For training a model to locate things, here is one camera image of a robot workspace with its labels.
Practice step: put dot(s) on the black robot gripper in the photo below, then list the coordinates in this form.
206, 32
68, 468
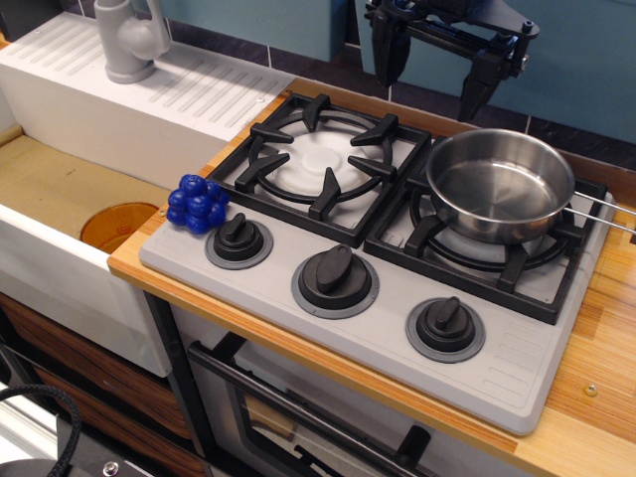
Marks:
437, 23

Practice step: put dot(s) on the stainless steel pan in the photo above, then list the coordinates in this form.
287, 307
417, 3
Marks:
500, 186

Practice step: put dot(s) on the blue toy blueberry cluster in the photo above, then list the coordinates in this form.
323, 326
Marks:
197, 205

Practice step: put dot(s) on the grey toy stove top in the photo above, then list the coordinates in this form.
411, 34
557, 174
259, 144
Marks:
506, 383

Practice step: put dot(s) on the black middle stove knob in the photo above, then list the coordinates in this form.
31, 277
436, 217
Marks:
335, 284

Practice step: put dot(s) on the black stove knob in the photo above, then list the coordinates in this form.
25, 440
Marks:
445, 330
239, 244
335, 284

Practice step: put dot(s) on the black left stove knob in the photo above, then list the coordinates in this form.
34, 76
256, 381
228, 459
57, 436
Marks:
239, 244

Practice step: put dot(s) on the black right stove knob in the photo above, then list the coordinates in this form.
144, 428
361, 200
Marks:
445, 330

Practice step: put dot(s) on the black left burner grate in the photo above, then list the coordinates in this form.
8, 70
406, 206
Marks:
316, 169

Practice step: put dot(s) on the black burner grate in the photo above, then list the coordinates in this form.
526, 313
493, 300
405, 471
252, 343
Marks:
316, 169
533, 278

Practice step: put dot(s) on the black right burner grate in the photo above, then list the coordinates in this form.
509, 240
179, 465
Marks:
533, 278

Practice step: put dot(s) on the grey toy faucet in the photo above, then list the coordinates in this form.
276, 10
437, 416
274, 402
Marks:
131, 45

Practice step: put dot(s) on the white toy sink unit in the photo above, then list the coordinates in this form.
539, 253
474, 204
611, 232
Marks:
74, 143

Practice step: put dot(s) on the orange plastic sink drain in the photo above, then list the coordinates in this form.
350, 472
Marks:
108, 229

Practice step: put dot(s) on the toy oven door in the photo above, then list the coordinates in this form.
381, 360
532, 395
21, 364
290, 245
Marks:
283, 419

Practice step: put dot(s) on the wooden drawer cabinet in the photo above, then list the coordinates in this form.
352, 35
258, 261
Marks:
119, 402

